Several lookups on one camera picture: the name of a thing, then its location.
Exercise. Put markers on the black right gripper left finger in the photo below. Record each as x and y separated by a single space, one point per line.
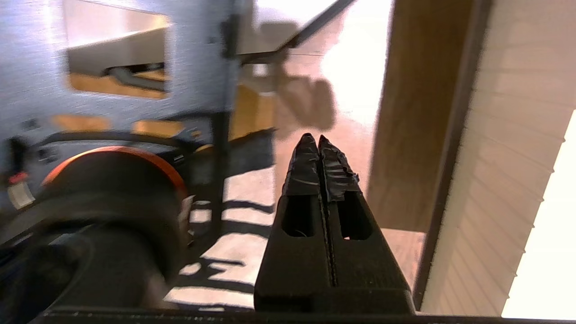
297 261

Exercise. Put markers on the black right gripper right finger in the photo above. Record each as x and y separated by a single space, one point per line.
360 265

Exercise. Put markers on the cream ribbed drawer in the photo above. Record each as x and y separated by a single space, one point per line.
495 135

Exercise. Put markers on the grey robot base chassis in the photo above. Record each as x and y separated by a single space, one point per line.
198 67

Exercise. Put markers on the white ribbed cabinet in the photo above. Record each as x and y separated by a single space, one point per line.
553 247

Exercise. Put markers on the black white striped rug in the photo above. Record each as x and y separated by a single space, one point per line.
234 252

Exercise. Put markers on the black orange-ringed robot joint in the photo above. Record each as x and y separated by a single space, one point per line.
112 198

